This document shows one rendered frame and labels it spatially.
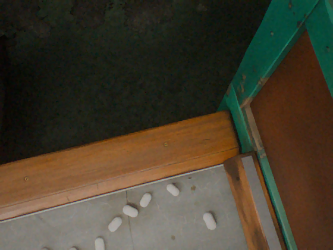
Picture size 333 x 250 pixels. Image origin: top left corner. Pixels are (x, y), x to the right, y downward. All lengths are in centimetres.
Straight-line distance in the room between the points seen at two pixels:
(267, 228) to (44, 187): 47
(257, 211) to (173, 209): 20
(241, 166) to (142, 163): 22
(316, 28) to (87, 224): 63
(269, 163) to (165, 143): 24
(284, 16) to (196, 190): 48
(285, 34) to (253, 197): 35
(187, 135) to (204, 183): 12
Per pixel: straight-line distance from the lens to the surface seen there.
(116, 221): 89
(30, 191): 92
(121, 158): 89
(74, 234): 92
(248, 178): 80
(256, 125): 82
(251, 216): 82
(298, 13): 53
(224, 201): 91
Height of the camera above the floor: 164
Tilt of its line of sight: 75 degrees down
